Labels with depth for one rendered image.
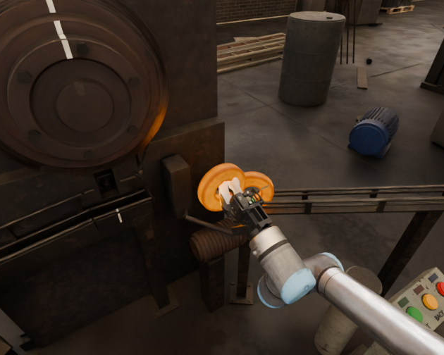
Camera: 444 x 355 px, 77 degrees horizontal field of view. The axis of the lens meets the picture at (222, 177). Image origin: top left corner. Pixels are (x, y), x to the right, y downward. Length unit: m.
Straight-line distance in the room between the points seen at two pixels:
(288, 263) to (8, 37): 0.74
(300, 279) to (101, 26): 0.71
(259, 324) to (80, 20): 1.36
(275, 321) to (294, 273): 0.87
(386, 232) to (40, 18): 1.98
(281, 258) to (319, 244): 1.17
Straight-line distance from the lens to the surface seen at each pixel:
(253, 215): 0.74
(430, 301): 1.05
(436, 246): 2.18
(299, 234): 1.87
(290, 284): 0.69
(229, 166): 0.81
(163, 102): 0.86
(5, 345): 0.99
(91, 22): 0.73
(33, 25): 0.72
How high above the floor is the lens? 1.38
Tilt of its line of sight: 39 degrees down
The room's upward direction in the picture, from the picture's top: straight up
